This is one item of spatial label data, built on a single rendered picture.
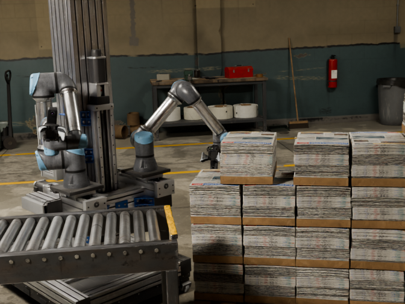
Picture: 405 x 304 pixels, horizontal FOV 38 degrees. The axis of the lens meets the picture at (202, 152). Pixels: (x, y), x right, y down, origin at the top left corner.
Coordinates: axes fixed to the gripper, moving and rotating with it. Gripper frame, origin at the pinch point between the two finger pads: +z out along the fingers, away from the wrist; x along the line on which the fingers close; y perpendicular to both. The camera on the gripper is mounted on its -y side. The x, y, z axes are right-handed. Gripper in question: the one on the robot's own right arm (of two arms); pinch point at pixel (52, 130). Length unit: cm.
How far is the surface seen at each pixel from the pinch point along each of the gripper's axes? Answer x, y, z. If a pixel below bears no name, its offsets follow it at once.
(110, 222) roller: -27, 41, 13
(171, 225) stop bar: -50, 36, 34
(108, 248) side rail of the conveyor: -21, 41, 45
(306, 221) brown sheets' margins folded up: -134, 45, 4
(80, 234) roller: -11.6, 42.1, 24.0
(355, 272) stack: -160, 70, 16
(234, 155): -96, 13, -15
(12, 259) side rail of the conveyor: 16, 47, 38
